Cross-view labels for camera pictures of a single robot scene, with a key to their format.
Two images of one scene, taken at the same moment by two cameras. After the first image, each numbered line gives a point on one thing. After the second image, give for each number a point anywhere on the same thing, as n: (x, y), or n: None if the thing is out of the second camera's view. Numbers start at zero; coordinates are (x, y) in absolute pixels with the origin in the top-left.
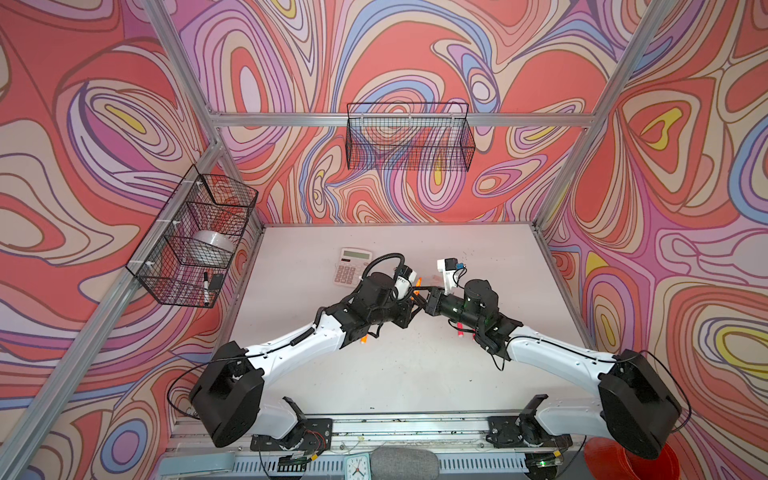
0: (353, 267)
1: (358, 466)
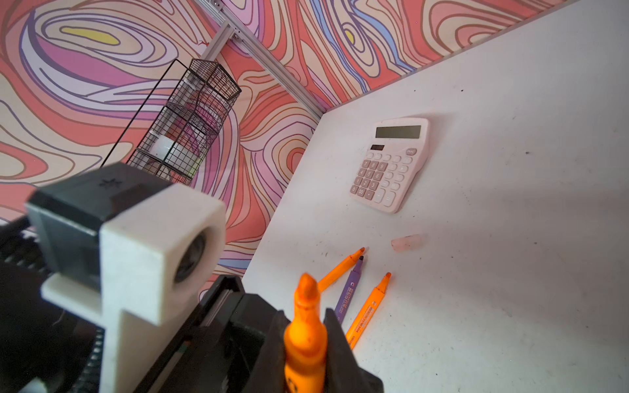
0: (392, 164)
1: None
